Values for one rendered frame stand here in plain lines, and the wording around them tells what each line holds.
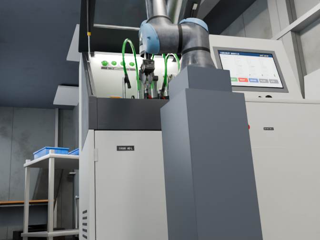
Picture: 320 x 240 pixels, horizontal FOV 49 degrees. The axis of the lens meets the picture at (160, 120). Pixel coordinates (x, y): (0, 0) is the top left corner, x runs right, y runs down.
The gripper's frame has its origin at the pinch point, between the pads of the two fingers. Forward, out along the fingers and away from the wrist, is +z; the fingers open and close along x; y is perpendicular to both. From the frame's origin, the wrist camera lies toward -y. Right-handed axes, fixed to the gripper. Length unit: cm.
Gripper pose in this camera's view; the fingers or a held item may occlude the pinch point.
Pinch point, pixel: (147, 87)
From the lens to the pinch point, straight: 204.7
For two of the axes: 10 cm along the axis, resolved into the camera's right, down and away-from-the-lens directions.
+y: 2.6, -2.8, -9.2
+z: 0.6, 9.6, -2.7
